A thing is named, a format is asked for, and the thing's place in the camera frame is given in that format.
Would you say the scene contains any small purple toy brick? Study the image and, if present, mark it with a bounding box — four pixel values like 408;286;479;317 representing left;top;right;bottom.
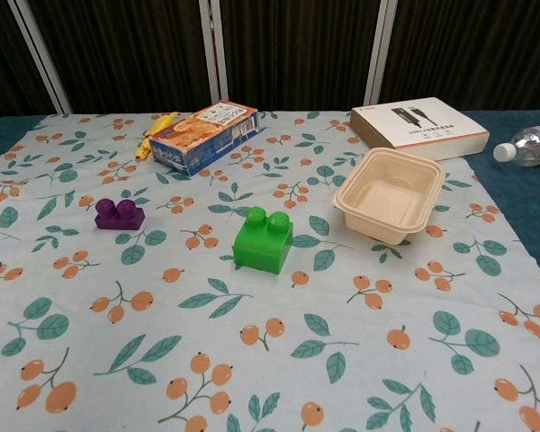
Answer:
94;197;146;231

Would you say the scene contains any fruit and leaf print tablecloth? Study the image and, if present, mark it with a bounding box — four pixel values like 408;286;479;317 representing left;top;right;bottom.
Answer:
0;110;540;432

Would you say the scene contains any green toy brick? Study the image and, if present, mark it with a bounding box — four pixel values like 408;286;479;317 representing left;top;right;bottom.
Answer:
232;205;294;275

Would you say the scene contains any orange and blue snack box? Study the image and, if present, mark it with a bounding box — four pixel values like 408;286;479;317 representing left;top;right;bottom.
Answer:
148;101;259;176

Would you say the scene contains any beige takeaway food container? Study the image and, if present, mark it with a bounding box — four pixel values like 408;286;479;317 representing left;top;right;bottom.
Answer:
332;146;446;247

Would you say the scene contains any clear plastic water bottle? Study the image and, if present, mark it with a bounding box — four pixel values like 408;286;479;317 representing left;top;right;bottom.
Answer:
492;121;540;167

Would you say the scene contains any white cable product box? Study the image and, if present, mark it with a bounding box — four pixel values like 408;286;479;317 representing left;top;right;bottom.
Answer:
349;96;491;162

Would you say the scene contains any white partition frame post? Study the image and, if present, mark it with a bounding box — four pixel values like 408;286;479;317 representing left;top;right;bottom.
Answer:
197;0;230;104
11;0;76;114
363;0;398;108

